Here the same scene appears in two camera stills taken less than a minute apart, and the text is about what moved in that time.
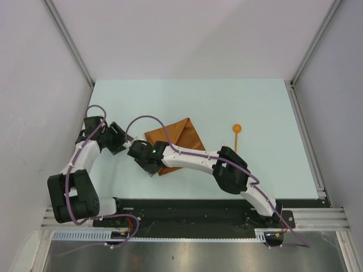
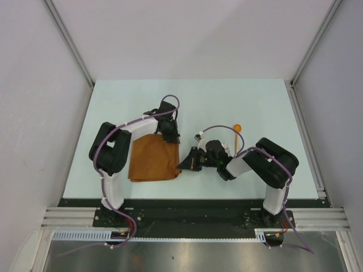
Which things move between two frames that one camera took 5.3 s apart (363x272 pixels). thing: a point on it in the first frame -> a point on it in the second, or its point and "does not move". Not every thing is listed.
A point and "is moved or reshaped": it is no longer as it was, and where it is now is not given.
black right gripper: (151, 171) -> (191, 162)
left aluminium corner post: (54, 13) does not move
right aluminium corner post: (315, 43) does not move
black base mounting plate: (201, 216) does not move
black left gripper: (120, 138) -> (173, 137)
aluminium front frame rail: (303, 219) does not move
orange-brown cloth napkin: (182, 133) is moved or reshaped
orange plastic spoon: (236, 128) does not move
